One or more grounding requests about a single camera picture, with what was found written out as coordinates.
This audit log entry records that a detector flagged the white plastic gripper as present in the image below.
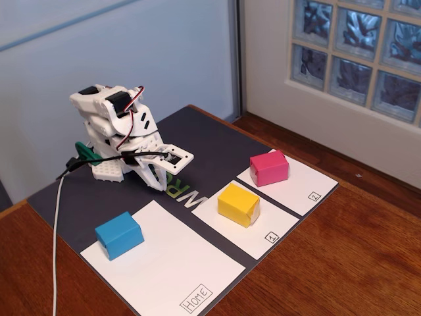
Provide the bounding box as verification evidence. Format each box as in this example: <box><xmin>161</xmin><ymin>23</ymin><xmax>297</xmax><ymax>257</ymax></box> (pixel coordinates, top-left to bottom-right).
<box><xmin>122</xmin><ymin>132</ymin><xmax>168</xmax><ymax>192</ymax></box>

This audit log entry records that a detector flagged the yellow paper box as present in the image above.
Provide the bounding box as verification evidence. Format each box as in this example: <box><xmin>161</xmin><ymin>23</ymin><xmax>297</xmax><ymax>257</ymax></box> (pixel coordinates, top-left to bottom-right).
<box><xmin>216</xmin><ymin>182</ymin><xmax>261</xmax><ymax>228</ymax></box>

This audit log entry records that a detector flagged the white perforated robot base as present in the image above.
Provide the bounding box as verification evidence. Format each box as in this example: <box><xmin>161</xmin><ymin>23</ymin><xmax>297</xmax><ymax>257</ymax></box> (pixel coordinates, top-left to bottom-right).
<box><xmin>91</xmin><ymin>160</ymin><xmax>125</xmax><ymax>182</ymax></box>

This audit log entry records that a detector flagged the blue paper box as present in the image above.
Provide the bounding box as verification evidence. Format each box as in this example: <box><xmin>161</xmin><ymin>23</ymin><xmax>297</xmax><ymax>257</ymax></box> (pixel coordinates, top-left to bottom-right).
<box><xmin>94</xmin><ymin>211</ymin><xmax>145</xmax><ymax>261</ymax></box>

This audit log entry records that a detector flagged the pink paper box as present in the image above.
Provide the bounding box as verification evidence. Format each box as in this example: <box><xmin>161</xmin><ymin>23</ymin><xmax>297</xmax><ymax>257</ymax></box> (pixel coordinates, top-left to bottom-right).
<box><xmin>249</xmin><ymin>149</ymin><xmax>290</xmax><ymax>188</ymax></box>

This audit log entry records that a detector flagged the black mat with lettering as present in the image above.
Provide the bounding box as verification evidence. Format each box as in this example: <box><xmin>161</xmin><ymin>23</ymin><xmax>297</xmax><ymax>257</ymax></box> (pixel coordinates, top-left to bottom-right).
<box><xmin>26</xmin><ymin>104</ymin><xmax>339</xmax><ymax>316</ymax></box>

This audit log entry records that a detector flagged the green plastic clamp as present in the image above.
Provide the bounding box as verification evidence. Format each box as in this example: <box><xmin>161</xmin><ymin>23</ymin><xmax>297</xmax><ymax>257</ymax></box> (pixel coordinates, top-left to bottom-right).
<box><xmin>74</xmin><ymin>141</ymin><xmax>101</xmax><ymax>167</ymax></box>

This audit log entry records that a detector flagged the white paper sheet marked home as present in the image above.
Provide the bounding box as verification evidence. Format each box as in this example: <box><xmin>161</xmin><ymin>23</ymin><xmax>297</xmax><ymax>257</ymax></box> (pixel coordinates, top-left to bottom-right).
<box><xmin>80</xmin><ymin>199</ymin><xmax>247</xmax><ymax>316</ymax></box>

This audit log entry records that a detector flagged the white paper sheet marked 1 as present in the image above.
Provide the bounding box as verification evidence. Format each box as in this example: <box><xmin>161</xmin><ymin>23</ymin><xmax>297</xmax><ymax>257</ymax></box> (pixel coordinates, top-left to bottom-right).
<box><xmin>191</xmin><ymin>179</ymin><xmax>301</xmax><ymax>261</ymax></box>

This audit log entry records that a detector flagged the white paper sheet marked 2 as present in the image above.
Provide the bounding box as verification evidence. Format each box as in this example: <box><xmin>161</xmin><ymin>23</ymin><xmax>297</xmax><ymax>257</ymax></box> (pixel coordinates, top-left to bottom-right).
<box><xmin>235</xmin><ymin>148</ymin><xmax>339</xmax><ymax>217</ymax></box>

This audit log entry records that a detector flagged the glass block window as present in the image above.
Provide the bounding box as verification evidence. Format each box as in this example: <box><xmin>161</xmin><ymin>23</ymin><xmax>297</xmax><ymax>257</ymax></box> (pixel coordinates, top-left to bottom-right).
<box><xmin>289</xmin><ymin>0</ymin><xmax>421</xmax><ymax>125</ymax></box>

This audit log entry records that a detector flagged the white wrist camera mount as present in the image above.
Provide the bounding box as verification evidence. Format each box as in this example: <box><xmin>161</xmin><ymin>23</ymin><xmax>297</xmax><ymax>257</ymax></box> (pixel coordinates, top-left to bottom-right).
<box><xmin>149</xmin><ymin>144</ymin><xmax>195</xmax><ymax>176</ymax></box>

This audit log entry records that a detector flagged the red white black servo wire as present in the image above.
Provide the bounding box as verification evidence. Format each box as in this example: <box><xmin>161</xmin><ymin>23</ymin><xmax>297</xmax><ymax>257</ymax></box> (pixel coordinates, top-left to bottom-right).
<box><xmin>114</xmin><ymin>86</ymin><xmax>146</xmax><ymax>153</ymax></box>

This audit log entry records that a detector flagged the black camera cable with plug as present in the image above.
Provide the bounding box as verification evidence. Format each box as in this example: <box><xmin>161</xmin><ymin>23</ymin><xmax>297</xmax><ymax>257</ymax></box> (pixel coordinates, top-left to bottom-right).
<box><xmin>56</xmin><ymin>149</ymin><xmax>169</xmax><ymax>180</ymax></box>

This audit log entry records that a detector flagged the white cable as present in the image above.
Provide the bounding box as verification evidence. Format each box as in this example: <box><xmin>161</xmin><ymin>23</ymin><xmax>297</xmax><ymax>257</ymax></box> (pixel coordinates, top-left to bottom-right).
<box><xmin>51</xmin><ymin>176</ymin><xmax>66</xmax><ymax>316</ymax></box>

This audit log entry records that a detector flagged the grey metal vertical frame strip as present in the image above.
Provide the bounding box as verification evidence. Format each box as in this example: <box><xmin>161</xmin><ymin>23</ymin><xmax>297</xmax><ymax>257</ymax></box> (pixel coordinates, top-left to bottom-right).
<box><xmin>234</xmin><ymin>0</ymin><xmax>247</xmax><ymax>120</ymax></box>

